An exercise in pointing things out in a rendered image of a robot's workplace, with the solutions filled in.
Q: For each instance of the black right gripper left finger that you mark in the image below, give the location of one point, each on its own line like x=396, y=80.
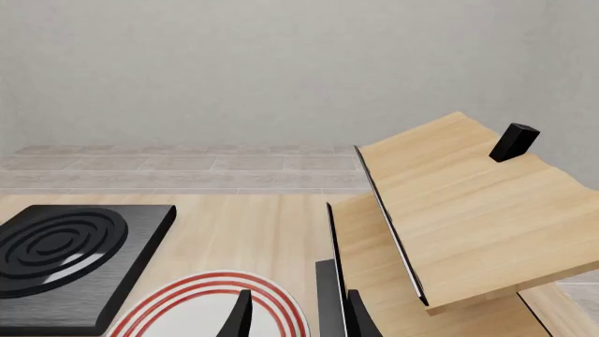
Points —
x=239, y=321

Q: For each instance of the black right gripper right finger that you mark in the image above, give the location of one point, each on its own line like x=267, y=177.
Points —
x=360, y=321

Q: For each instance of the white plate with red rings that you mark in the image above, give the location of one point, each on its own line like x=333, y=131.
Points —
x=187, y=316

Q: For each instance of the pale wooden wavy-topped rack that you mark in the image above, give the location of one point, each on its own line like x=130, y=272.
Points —
x=468, y=217

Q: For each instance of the flat black stove plate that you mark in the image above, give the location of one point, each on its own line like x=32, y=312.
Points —
x=70, y=245

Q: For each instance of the small black block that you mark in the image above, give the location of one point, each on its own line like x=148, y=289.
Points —
x=513, y=143

